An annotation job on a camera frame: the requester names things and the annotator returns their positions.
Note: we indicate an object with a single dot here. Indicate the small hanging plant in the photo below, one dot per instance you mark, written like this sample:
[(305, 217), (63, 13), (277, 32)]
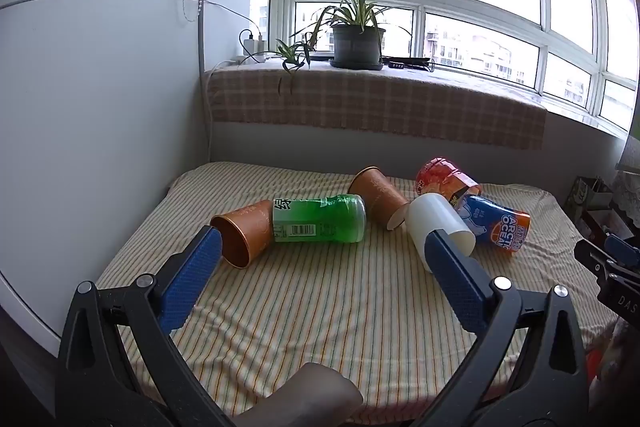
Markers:
[(293, 56)]

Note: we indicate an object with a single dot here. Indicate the white charger plug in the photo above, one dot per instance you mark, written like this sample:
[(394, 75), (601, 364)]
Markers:
[(253, 47)]

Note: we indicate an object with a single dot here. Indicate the green tea cup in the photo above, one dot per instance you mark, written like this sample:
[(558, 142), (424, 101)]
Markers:
[(335, 219)]

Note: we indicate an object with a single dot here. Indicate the black device on sill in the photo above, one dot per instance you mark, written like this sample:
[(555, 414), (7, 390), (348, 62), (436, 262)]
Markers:
[(416, 63)]

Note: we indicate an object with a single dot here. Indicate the dark potted spider plant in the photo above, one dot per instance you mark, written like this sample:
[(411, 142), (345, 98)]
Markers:
[(358, 29)]

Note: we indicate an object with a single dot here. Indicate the blue arctic ocean cup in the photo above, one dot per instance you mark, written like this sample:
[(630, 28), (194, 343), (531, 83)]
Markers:
[(493, 224)]

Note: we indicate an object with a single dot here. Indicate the white plastic cup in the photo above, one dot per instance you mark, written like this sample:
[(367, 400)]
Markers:
[(432, 212)]

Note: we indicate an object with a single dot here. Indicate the brown paper cup left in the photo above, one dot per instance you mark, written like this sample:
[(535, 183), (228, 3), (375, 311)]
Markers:
[(246, 233)]

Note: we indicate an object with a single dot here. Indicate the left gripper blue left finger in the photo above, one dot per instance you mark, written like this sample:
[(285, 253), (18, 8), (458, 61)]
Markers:
[(184, 276)]

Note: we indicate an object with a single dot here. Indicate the dark box with items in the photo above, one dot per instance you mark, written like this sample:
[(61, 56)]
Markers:
[(590, 206)]

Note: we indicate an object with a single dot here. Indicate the white cabinet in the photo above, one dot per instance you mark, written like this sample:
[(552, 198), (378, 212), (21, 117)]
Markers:
[(99, 113)]

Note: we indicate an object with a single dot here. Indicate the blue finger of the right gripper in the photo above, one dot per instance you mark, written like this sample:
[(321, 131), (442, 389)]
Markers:
[(624, 253)]

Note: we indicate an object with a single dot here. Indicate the striped yellow table cloth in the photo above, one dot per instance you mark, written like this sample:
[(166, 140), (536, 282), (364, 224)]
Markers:
[(370, 310)]

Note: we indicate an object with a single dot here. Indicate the plaid brown sill cloth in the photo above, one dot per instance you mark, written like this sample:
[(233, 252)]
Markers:
[(371, 101)]

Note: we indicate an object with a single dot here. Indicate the brown paper cup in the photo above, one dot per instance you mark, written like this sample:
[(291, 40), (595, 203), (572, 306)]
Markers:
[(385, 205), (246, 233)]

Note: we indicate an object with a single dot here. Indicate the brown paper cup centre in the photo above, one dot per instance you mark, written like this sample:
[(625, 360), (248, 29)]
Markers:
[(385, 205)]

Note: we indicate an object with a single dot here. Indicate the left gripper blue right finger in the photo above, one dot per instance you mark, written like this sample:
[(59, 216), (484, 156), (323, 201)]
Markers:
[(463, 281)]

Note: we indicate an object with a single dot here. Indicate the white lace cloth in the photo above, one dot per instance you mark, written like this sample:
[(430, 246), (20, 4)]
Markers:
[(626, 190)]

